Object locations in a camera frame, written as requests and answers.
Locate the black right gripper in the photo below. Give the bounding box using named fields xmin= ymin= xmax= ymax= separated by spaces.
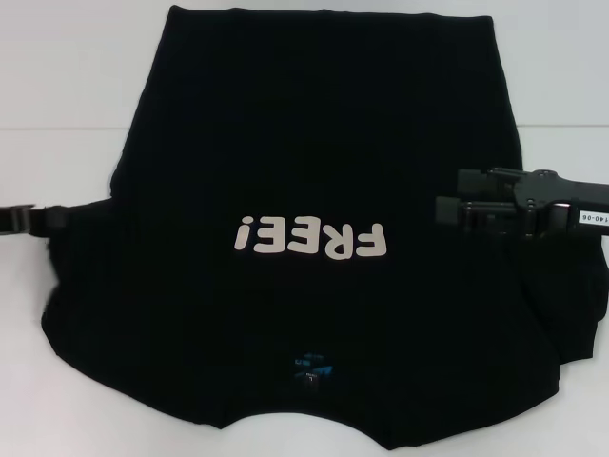
xmin=435 ymin=166 xmax=609 ymax=240

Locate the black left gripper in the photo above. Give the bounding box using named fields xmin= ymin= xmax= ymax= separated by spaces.
xmin=0 ymin=203 xmax=67 ymax=239

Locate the black shirt with FREE print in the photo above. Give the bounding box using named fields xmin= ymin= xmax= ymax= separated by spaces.
xmin=37 ymin=4 xmax=609 ymax=427

